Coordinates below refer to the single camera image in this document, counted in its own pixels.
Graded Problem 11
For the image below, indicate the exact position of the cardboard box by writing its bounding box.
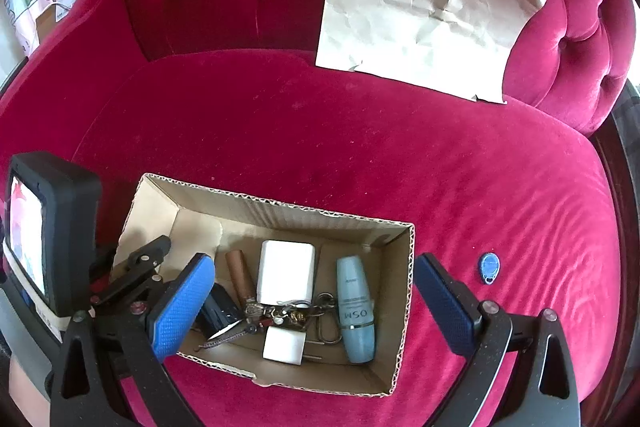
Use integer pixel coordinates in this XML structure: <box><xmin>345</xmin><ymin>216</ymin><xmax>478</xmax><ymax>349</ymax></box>
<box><xmin>111</xmin><ymin>173</ymin><xmax>417</xmax><ymax>398</ymax></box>

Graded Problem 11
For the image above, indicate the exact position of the large white charger plug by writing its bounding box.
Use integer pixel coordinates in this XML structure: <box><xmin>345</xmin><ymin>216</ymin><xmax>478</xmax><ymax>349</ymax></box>
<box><xmin>256</xmin><ymin>240</ymin><xmax>317</xmax><ymax>308</ymax></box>

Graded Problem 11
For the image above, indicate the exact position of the crumpled brown paper sheet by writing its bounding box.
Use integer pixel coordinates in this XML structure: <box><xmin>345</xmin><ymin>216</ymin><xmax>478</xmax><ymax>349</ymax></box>
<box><xmin>315</xmin><ymin>0</ymin><xmax>547</xmax><ymax>105</ymax></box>

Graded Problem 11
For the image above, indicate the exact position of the small white charger plug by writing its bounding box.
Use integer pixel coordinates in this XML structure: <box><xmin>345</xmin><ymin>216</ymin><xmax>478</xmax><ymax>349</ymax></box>
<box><xmin>262</xmin><ymin>326</ymin><xmax>307</xmax><ymax>365</ymax></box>

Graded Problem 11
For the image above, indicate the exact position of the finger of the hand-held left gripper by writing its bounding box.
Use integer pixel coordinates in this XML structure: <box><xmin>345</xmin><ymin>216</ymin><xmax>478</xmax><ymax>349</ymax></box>
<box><xmin>90</xmin><ymin>235</ymin><xmax>172</xmax><ymax>308</ymax></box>
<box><xmin>95</xmin><ymin>274</ymin><xmax>166</xmax><ymax>315</ymax></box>

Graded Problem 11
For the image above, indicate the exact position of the blue key fob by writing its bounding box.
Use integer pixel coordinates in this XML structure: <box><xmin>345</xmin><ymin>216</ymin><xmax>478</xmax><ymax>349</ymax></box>
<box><xmin>477</xmin><ymin>253</ymin><xmax>501</xmax><ymax>284</ymax></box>

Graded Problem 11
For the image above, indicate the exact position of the small brown background box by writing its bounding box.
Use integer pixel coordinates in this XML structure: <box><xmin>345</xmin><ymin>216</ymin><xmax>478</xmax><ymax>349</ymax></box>
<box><xmin>35</xmin><ymin>2</ymin><xmax>62</xmax><ymax>42</ymax></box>

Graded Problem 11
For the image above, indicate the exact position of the metal keychain with keys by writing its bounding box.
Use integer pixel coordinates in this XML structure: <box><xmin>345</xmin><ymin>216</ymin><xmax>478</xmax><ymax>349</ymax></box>
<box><xmin>242</xmin><ymin>292</ymin><xmax>336</xmax><ymax>353</ymax></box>

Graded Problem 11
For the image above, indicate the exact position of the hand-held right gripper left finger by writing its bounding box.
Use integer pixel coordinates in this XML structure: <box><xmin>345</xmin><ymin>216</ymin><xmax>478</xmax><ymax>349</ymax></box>
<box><xmin>48</xmin><ymin>253</ymin><xmax>216</xmax><ymax>427</ymax></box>

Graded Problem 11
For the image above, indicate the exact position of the brown lipstick tube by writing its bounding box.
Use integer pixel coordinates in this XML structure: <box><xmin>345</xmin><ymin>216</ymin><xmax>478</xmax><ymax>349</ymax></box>
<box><xmin>225</xmin><ymin>251</ymin><xmax>258</xmax><ymax>308</ymax></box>

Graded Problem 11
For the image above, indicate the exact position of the small black cylinder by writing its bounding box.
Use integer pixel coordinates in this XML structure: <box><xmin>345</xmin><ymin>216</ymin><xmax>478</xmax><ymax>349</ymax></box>
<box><xmin>197</xmin><ymin>284</ymin><xmax>246</xmax><ymax>340</ymax></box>

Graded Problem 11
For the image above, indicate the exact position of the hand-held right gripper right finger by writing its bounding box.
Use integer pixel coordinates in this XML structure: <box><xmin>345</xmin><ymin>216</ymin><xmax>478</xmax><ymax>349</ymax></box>
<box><xmin>415</xmin><ymin>253</ymin><xmax>582</xmax><ymax>427</ymax></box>

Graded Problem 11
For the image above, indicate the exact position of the red velvet sofa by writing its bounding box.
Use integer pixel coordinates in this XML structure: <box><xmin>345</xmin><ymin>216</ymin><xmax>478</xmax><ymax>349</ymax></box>
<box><xmin>0</xmin><ymin>0</ymin><xmax>626</xmax><ymax>427</ymax></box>

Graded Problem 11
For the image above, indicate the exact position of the light blue cosmetic bottle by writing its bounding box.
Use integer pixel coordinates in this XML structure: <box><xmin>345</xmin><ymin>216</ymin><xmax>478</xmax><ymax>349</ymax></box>
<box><xmin>336</xmin><ymin>256</ymin><xmax>377</xmax><ymax>364</ymax></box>

